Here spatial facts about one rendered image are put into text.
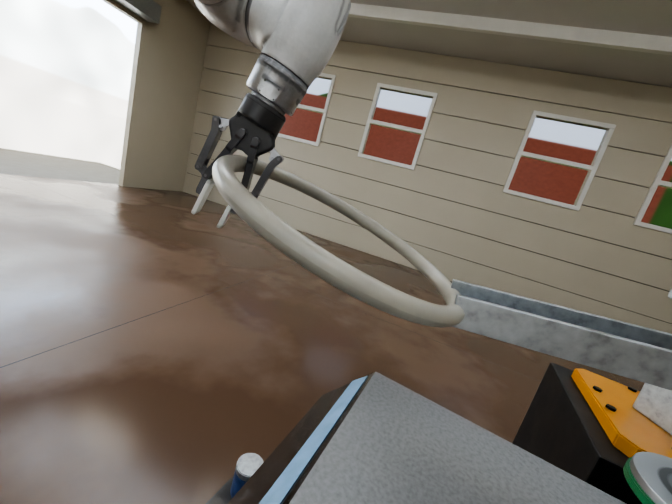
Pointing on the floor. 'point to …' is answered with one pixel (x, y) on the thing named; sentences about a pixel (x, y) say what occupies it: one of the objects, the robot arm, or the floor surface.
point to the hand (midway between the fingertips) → (215, 204)
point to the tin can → (246, 465)
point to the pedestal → (572, 436)
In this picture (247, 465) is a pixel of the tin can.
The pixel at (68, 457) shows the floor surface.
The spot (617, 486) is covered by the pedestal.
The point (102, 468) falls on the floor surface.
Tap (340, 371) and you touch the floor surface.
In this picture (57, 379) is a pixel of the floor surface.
